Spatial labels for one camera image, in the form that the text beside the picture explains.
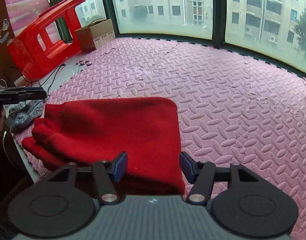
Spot red embroidered sweatshirt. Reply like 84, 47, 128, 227
22, 97, 185, 195

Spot blue grey knit cloth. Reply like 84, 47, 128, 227
9, 100, 44, 134

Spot red plastic stool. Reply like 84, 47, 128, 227
7, 0, 85, 81

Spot pink foam floor mat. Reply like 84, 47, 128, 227
13, 36, 306, 240

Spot pink patterned curtain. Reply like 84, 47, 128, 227
5, 0, 50, 35

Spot brown cardboard box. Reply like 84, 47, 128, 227
75, 18, 116, 51

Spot black cables on floor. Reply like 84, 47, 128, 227
10, 62, 67, 93

